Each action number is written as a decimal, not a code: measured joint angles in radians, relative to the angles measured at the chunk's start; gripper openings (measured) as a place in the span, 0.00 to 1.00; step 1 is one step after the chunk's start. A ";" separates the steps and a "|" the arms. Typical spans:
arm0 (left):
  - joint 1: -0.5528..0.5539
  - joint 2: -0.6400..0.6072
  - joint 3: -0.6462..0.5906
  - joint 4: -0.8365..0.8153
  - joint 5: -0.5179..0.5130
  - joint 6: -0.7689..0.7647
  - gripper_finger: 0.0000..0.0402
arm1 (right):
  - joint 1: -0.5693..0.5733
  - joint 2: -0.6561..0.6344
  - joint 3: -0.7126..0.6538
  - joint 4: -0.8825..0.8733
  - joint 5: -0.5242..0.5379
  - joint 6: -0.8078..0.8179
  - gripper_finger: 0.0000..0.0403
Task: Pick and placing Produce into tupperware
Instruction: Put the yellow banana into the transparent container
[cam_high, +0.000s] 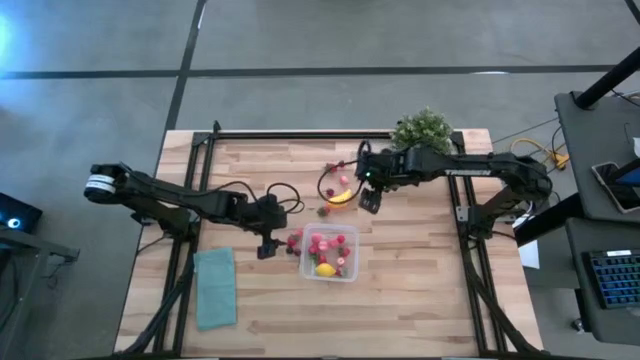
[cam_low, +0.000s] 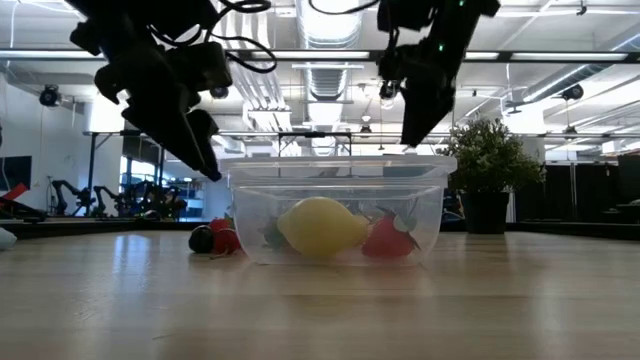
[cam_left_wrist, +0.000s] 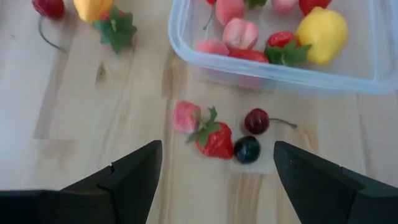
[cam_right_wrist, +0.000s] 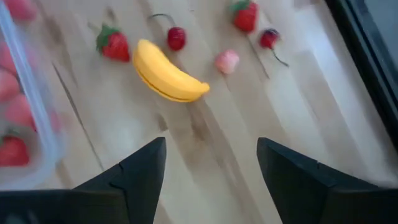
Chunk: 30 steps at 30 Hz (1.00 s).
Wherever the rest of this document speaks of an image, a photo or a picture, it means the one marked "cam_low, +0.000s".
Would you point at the black ceiling spotlight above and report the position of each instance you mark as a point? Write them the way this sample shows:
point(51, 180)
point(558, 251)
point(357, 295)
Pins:
point(219, 92)
point(572, 92)
point(50, 96)

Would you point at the dark red cherry with stem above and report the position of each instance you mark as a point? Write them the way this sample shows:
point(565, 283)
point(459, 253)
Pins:
point(201, 240)

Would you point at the bright red cherry with stem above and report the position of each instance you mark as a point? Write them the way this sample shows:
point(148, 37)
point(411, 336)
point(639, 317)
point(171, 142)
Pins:
point(227, 241)

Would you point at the tall black frame stand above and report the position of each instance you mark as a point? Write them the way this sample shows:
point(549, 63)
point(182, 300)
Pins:
point(92, 165)

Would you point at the red flat object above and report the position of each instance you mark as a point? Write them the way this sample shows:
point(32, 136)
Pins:
point(11, 192)

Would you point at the black overhead frame bar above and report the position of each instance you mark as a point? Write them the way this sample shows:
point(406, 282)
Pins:
point(310, 55)

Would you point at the low black frame stand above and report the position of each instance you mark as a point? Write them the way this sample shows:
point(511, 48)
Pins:
point(315, 134)

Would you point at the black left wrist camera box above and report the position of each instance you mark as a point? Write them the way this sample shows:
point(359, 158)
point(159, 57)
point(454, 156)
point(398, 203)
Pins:
point(200, 67)

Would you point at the silver ventilation duct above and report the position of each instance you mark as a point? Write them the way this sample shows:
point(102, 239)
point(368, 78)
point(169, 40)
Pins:
point(327, 20)

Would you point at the black hanging overhead camera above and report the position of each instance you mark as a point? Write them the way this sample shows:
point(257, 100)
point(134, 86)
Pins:
point(387, 91)

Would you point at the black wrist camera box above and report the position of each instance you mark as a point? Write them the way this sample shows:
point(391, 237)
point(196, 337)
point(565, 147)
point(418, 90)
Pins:
point(400, 12)
point(200, 67)

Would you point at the black plant pot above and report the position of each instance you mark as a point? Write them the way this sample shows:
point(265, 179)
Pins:
point(485, 212)

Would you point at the pale teal object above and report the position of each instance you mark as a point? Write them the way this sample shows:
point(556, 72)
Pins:
point(6, 239)

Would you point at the yellow lemon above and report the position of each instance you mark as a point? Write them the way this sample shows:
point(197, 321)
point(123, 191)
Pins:
point(320, 227)

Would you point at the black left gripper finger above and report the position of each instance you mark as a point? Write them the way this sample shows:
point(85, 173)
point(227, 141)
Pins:
point(165, 135)
point(207, 145)

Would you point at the clear plastic tupperware container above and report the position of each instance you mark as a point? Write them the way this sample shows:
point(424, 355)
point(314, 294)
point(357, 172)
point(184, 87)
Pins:
point(340, 172)

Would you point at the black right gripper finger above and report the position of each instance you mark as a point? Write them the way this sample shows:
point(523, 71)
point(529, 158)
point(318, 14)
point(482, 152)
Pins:
point(425, 115)

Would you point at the green artificial plant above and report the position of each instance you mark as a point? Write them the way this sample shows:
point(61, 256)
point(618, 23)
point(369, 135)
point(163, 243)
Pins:
point(490, 152)

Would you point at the dark wall monitor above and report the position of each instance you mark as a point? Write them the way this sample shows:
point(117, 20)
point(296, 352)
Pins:
point(15, 172)

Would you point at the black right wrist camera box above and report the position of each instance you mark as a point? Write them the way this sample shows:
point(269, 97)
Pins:
point(400, 12)

